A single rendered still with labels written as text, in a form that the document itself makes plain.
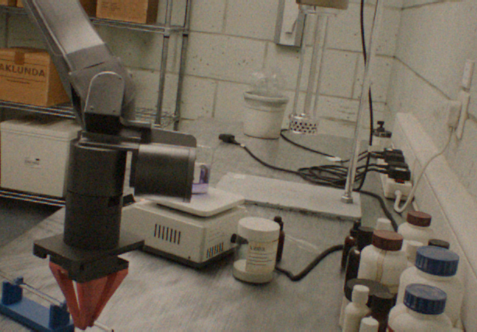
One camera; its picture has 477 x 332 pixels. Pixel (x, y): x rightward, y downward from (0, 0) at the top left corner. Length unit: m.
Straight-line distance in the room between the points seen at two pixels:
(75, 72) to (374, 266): 0.44
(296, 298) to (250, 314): 0.09
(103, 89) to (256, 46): 2.75
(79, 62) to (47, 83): 2.54
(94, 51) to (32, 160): 2.66
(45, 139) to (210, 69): 0.87
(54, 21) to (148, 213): 0.35
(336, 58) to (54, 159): 1.43
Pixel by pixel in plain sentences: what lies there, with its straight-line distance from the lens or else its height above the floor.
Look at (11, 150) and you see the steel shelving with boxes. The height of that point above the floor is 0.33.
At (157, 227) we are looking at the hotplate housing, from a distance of 1.02.
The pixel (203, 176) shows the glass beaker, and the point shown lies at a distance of 1.03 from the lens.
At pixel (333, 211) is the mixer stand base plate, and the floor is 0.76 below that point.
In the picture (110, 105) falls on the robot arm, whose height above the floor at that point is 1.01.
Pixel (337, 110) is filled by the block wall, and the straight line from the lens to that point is 3.44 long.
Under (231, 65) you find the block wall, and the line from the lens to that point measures 3.47.
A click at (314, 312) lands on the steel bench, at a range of 0.92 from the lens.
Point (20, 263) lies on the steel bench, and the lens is 0.99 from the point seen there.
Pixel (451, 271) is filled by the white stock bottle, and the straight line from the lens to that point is 0.81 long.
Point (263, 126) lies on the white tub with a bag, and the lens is 2.05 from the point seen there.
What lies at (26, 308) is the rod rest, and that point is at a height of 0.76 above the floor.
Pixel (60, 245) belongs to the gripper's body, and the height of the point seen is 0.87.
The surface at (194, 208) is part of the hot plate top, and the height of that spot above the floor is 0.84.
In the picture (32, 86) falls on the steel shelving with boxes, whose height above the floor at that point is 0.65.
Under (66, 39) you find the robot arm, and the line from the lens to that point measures 0.78.
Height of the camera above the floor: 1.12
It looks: 13 degrees down
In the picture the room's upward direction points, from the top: 7 degrees clockwise
